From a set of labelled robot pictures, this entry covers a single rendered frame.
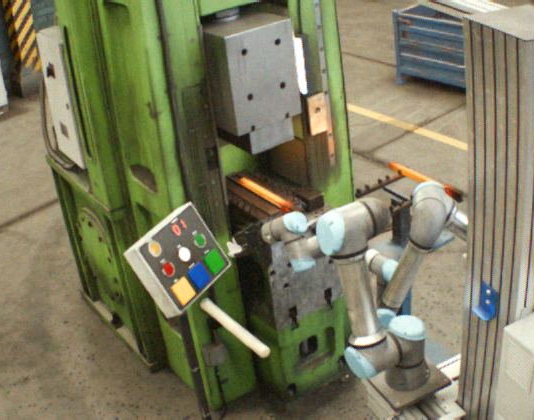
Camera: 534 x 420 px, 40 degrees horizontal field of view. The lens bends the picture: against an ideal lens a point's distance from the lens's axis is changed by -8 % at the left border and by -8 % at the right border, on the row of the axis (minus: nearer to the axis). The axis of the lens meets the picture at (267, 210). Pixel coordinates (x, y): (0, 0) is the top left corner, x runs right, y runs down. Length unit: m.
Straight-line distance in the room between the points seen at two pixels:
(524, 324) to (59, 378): 2.70
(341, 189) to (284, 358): 0.80
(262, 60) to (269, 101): 0.17
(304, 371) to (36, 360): 1.54
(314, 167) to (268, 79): 0.60
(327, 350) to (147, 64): 1.65
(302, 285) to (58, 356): 1.58
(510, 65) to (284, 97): 1.40
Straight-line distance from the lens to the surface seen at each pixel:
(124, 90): 3.27
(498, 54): 1.88
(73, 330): 4.49
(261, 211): 3.24
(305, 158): 3.41
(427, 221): 2.54
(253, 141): 3.02
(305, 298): 3.41
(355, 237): 2.23
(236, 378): 3.70
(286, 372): 3.58
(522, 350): 2.09
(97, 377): 4.11
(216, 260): 2.91
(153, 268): 2.73
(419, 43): 6.99
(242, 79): 2.92
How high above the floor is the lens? 2.55
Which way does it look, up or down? 29 degrees down
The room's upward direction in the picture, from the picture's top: 8 degrees counter-clockwise
